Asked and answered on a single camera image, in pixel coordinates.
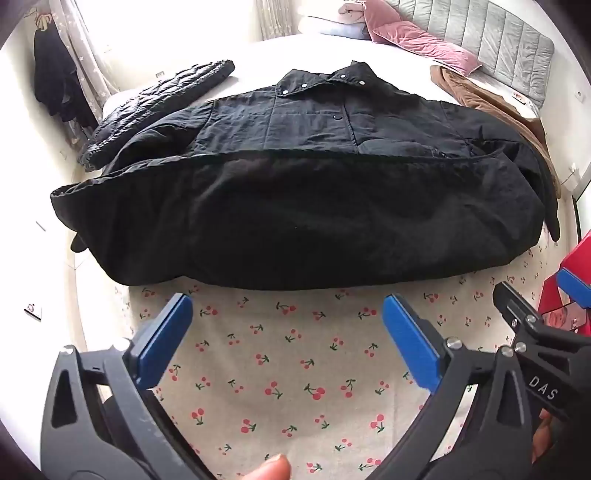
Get person's right hand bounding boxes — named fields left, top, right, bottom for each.
left=531, top=408, right=556, bottom=464

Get cherry print bed sheet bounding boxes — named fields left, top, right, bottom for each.
left=69, top=34, right=581, bottom=480

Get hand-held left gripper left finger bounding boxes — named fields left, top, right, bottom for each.
left=41, top=293, right=218, bottom=480

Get bright window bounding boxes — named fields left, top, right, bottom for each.
left=83, top=0, right=259, bottom=88

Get cream folded blanket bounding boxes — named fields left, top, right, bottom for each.
left=337, top=2, right=371, bottom=26

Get person's left hand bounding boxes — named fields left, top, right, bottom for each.
left=240, top=453, right=293, bottom=480

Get light blue pillow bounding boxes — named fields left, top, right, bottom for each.
left=300, top=16, right=371, bottom=41

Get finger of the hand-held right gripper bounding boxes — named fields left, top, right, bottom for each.
left=540, top=268, right=591, bottom=332
left=492, top=281, right=591, bottom=423

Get red box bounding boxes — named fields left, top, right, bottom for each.
left=536, top=228, right=591, bottom=337

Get black quilted puffer jacket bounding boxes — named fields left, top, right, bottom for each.
left=78, top=59, right=236, bottom=172

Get brown fleece garment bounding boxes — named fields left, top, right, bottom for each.
left=430, top=65, right=561, bottom=199

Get sheer patterned curtain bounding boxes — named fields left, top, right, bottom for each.
left=254, top=0, right=302, bottom=42
left=46, top=0, right=120, bottom=127

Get dark hanging clothes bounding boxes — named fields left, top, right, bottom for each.
left=32, top=28, right=100, bottom=139

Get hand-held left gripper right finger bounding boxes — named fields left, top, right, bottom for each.
left=365, top=294, right=559, bottom=480

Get black snap-button coat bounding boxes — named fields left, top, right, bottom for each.
left=50, top=60, right=561, bottom=291

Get grey padded headboard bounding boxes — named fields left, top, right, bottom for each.
left=383, top=0, right=555, bottom=109

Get pink velvet pillow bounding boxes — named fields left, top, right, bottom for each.
left=362, top=0, right=409, bottom=29
left=372, top=21, right=483, bottom=75

